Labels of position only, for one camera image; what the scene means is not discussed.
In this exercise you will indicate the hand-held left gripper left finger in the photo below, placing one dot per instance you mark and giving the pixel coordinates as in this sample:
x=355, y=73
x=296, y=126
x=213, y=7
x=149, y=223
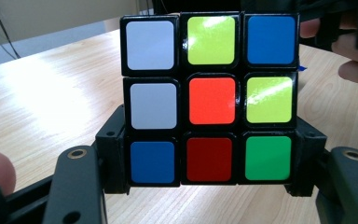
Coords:
x=112, y=155

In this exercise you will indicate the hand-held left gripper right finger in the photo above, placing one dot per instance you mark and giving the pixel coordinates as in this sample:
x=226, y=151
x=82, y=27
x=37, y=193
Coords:
x=309, y=155

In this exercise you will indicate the multicoloured puzzle cube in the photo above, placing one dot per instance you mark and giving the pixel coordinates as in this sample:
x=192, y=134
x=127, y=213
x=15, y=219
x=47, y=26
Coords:
x=211, y=99

